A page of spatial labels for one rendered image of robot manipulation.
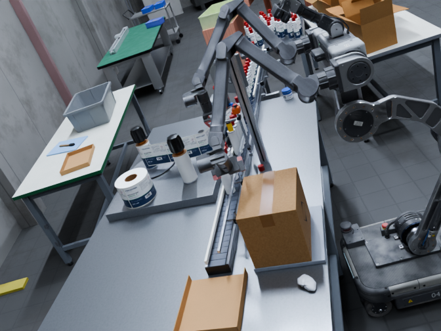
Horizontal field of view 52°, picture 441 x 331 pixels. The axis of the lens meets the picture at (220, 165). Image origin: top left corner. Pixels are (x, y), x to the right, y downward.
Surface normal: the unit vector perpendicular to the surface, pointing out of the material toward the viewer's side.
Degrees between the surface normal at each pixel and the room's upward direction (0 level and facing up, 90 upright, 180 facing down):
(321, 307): 0
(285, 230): 90
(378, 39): 91
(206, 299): 0
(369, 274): 0
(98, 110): 95
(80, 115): 95
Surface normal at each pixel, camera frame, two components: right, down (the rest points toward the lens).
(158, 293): -0.32, -0.82
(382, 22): 0.14, 0.46
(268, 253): -0.15, 0.54
